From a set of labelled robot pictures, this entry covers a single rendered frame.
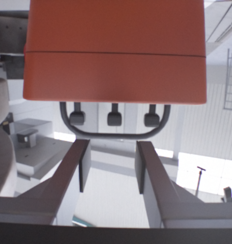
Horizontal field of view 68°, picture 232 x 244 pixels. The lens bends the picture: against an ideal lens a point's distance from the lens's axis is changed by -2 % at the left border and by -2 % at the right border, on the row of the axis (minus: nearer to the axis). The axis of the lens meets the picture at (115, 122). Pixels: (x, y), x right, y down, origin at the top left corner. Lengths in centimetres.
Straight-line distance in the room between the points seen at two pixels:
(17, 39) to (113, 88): 118
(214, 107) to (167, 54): 1361
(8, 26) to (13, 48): 13
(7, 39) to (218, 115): 1342
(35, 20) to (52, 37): 2
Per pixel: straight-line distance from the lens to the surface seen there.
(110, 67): 18
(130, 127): 334
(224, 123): 1413
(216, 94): 1368
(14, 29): 134
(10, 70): 144
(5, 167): 165
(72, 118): 26
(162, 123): 32
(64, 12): 20
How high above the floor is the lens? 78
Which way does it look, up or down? 15 degrees up
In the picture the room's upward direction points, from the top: 178 degrees counter-clockwise
